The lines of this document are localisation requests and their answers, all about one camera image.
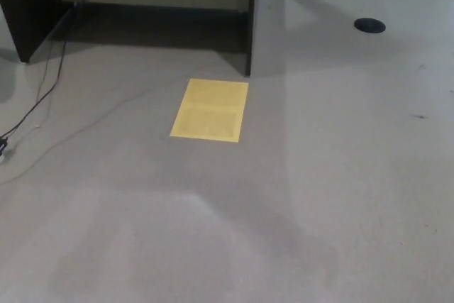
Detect yellow paper sheet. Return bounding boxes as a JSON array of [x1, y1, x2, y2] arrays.
[[169, 77, 250, 142]]

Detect black round floor cap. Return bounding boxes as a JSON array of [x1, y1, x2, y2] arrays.
[[353, 17, 387, 33]]

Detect black and white plug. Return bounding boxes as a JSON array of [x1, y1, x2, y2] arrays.
[[0, 134, 11, 162]]

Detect dark wooden desk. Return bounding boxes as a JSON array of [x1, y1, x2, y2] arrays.
[[0, 0, 287, 77]]

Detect long thin grey cable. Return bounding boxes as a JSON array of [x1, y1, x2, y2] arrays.
[[0, 81, 187, 186]]

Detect thin dark cable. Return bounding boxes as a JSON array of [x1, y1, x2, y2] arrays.
[[34, 38, 57, 107]]

